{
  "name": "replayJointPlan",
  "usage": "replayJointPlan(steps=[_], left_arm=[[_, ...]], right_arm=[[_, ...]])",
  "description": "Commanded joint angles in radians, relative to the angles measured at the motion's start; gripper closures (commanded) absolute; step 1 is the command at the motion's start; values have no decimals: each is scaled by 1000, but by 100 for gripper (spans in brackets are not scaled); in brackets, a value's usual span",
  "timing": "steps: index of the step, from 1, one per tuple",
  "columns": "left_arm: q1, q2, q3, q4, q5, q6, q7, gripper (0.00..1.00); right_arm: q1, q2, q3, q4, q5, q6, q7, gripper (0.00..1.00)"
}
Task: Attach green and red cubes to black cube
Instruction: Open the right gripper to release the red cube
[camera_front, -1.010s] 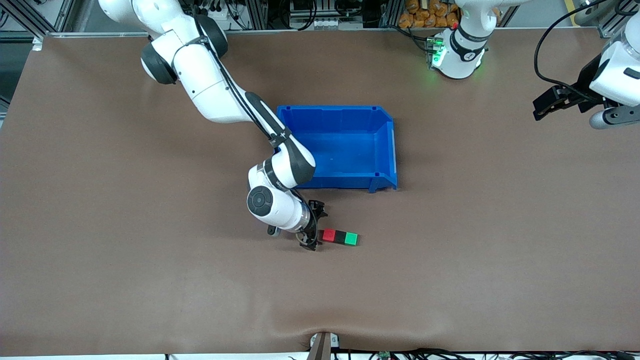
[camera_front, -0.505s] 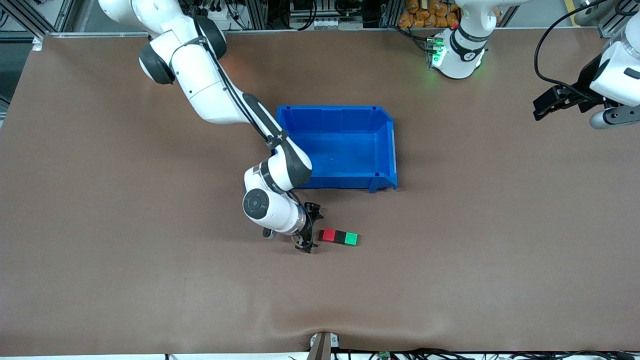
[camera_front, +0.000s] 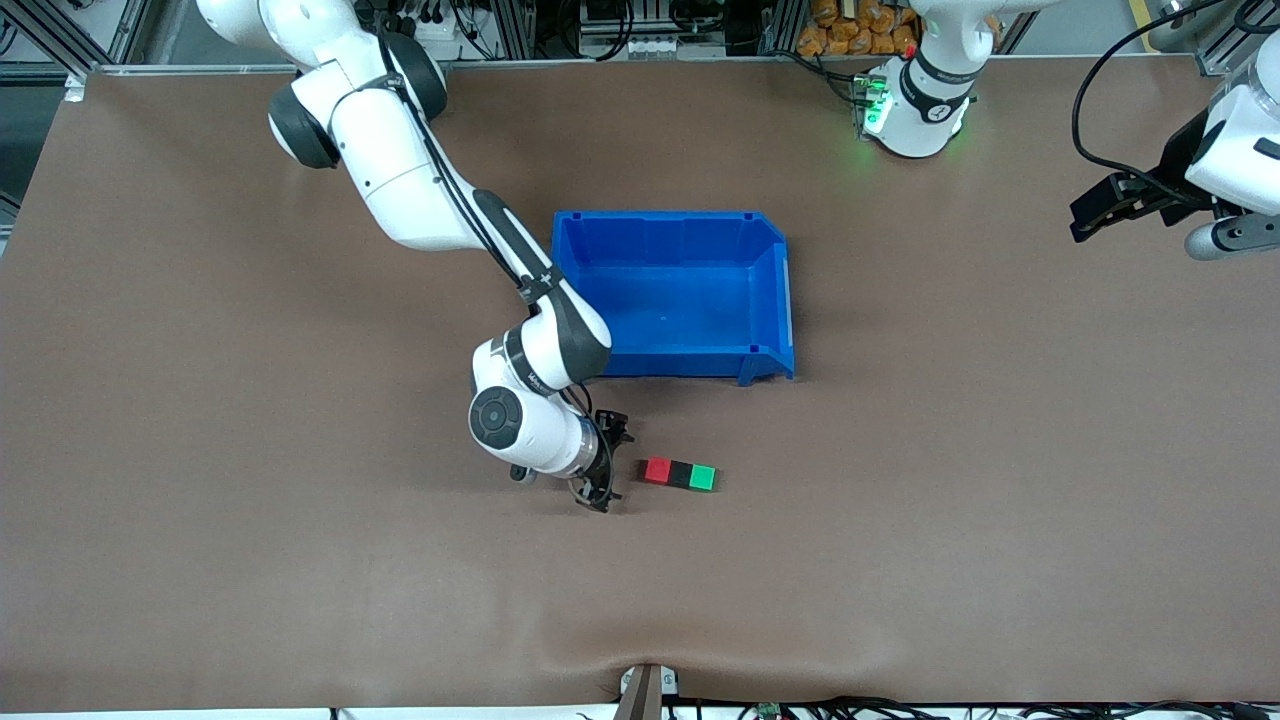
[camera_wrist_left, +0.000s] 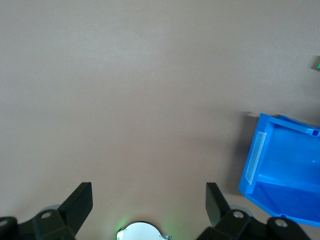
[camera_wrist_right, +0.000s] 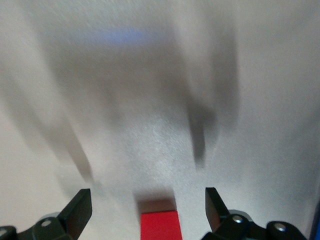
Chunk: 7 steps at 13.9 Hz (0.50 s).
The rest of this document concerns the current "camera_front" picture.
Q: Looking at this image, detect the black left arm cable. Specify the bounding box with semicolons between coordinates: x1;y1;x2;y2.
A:
1072;0;1211;206

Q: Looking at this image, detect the table cover mat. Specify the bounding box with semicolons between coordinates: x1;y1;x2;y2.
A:
0;58;1280;713

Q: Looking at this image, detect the metal camera mount clamp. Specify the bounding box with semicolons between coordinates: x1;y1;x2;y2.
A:
620;663;679;720

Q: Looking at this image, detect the aluminium frame structure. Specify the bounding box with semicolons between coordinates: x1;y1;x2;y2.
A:
1195;0;1280;76
0;0;151;76

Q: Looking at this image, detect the metal table edge rail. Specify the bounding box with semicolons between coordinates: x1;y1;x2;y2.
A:
85;56;1216;79

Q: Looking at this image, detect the aluminium frame post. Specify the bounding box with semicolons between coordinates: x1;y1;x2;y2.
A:
758;0;806;56
488;0;536;61

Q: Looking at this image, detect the bag of orange snacks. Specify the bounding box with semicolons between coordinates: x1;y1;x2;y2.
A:
797;0;919;57

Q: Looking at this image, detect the blue plastic storage bin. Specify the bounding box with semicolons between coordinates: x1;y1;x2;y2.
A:
551;210;797;387

